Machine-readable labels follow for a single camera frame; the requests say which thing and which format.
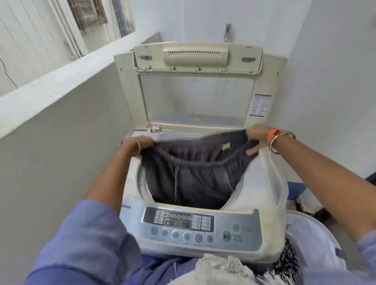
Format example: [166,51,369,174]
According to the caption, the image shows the white round laundry hamper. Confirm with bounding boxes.
[275,210,347,285]

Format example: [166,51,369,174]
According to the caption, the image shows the person's left forearm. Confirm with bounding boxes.
[83,141,141,209]

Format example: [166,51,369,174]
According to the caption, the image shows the grey drawstring pants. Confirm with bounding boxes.
[141,130,260,211]

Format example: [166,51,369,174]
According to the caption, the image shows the beaded green red bangle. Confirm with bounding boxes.
[269,131,296,155]

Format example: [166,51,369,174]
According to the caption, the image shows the white blue washing machine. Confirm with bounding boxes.
[119,41,290,263]

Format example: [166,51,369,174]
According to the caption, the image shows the person's right hand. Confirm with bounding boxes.
[245,125,278,155]

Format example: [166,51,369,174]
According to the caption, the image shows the grey framed window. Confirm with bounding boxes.
[110,0,136,37]

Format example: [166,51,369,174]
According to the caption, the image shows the person's right forearm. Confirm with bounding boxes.
[276,138,376,243]

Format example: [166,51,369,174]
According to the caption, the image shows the orange thread bracelet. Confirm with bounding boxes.
[267,128,284,144]

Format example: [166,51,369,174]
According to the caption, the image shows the thin multicolour bangle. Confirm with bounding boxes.
[123,135,142,158]

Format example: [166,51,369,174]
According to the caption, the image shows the white fringed scarf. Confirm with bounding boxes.
[175,253,297,285]

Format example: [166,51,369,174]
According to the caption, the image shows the person's blue tunic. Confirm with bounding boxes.
[25,199,376,285]

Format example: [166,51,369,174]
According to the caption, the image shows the person's left hand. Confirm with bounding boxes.
[121,135,155,159]

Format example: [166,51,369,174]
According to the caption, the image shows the black wall cable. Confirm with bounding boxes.
[0,57,18,88]

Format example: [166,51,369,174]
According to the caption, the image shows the brown louvred window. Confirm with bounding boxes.
[67,0,108,34]

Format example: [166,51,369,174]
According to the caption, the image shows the white drain pipes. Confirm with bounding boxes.
[47,0,89,59]

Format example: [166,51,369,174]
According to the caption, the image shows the brown bristle brush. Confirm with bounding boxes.
[311,205,334,222]

